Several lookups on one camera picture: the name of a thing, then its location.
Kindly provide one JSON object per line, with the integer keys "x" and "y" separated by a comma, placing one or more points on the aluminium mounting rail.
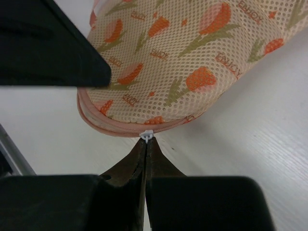
{"x": 12, "y": 162}

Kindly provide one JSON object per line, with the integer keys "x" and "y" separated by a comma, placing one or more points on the floral mesh laundry bag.
{"x": 172, "y": 59}

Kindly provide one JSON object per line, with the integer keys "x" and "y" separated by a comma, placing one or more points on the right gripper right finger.
{"x": 162, "y": 191}

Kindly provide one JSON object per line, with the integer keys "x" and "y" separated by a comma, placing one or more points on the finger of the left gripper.
{"x": 40, "y": 46}

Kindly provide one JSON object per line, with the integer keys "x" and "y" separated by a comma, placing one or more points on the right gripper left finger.
{"x": 127, "y": 182}

